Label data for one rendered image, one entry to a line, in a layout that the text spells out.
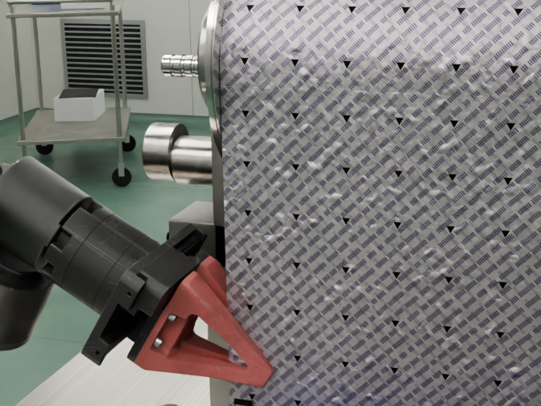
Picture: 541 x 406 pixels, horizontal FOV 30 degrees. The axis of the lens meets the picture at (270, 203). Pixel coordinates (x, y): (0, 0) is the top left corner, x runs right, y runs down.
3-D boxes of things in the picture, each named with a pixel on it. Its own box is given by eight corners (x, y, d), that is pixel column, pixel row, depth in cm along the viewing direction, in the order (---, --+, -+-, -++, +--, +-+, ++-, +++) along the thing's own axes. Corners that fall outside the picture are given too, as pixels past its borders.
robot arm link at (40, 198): (-23, 166, 60) (31, 135, 65) (-52, 249, 64) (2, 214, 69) (69, 229, 59) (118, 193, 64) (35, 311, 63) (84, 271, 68)
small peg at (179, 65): (167, 51, 63) (158, 56, 62) (209, 51, 62) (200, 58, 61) (170, 72, 63) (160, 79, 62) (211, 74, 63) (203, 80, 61)
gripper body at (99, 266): (103, 374, 59) (2, 304, 60) (173, 311, 68) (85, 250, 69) (150, 290, 57) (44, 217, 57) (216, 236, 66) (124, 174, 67)
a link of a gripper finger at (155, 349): (230, 436, 60) (105, 347, 62) (269, 385, 67) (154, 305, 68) (284, 352, 58) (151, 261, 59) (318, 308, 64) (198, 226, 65)
